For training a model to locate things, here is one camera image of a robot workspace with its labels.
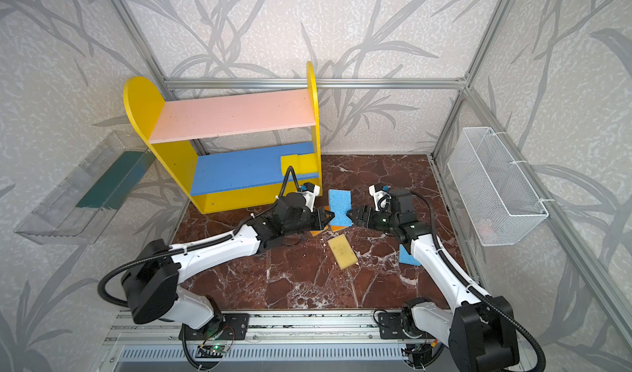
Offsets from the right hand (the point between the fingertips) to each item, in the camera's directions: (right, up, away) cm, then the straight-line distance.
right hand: (355, 207), depth 81 cm
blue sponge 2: (+18, -19, +6) cm, 27 cm away
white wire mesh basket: (+35, +4, -20) cm, 40 cm away
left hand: (-6, 0, -3) cm, 6 cm away
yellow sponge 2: (-24, +17, +15) cm, 33 cm away
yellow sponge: (-17, +16, +14) cm, 27 cm away
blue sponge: (-5, +1, -1) cm, 5 cm away
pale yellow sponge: (-4, -17, +7) cm, 19 cm away
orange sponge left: (-14, -11, +12) cm, 21 cm away
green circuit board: (-40, -39, -11) cm, 57 cm away
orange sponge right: (-7, -10, +12) cm, 17 cm away
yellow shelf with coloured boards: (-58, +22, +42) cm, 75 cm away
